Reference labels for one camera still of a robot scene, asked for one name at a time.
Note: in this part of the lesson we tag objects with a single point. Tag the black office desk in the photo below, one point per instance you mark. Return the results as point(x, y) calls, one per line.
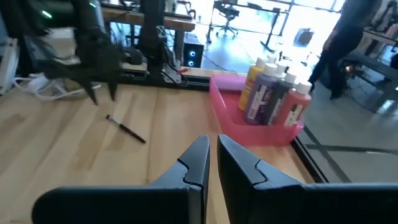
point(273, 9)

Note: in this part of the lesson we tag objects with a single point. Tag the black brush with silver ferrule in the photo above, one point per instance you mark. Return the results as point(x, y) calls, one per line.
point(127, 130)

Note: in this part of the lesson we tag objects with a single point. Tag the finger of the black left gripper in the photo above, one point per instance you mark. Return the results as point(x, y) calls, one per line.
point(112, 88)
point(89, 90)

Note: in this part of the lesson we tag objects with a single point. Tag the person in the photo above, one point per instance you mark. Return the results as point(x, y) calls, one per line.
point(345, 40)

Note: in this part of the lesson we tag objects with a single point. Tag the black tower with blue rings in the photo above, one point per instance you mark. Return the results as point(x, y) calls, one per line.
point(192, 54)

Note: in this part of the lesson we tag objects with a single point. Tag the white plastic strip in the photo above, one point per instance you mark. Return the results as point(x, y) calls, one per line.
point(7, 65)

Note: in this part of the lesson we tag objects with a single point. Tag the large black paint bottle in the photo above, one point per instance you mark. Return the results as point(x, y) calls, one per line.
point(280, 96)

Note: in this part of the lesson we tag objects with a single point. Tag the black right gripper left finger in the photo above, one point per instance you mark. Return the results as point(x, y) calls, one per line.
point(124, 205)

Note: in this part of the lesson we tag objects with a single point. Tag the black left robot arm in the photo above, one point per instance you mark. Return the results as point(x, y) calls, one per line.
point(84, 15)

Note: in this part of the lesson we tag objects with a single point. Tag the large yellow paint bottle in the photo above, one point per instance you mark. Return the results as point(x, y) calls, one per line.
point(248, 90)

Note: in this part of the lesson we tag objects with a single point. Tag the wooden workbench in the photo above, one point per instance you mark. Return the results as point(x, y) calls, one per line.
point(174, 21)

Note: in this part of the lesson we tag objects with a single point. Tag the large purple paint bottle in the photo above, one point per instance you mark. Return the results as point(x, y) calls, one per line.
point(259, 99)

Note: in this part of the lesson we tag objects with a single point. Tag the pink plastic bin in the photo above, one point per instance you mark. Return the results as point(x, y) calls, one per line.
point(248, 133)

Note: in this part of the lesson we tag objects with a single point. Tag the cardboard box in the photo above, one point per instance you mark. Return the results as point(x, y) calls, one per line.
point(304, 37)

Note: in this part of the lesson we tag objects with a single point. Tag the black office chair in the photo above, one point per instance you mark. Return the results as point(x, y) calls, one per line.
point(228, 15)

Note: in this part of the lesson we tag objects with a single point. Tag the large red paint bottle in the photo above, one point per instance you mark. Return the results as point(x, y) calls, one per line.
point(295, 109)

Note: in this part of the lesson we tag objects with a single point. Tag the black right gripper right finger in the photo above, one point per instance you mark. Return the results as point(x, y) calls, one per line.
point(295, 205)

